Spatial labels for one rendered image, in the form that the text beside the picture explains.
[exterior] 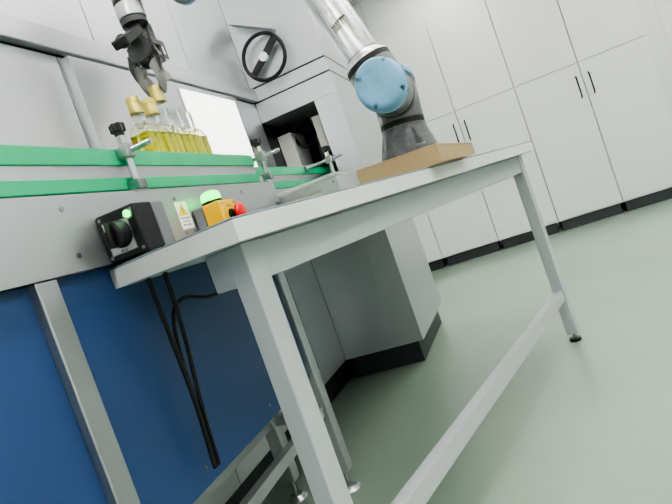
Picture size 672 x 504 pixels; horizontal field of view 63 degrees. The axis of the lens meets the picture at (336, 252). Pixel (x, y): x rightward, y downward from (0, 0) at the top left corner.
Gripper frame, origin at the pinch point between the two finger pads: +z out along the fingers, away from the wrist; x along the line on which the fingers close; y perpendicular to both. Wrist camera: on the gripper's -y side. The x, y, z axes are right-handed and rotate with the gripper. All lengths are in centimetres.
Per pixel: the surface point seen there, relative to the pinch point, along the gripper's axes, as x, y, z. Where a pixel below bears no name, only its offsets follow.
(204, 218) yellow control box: -17, -30, 40
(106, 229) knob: -19, -62, 39
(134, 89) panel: 11.8, 9.4, -6.6
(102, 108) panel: 12.0, -7.9, 0.9
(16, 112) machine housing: 15.4, -33.0, 3.0
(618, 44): -192, 374, -8
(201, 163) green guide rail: -13.4, -15.2, 25.8
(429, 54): -51, 376, -62
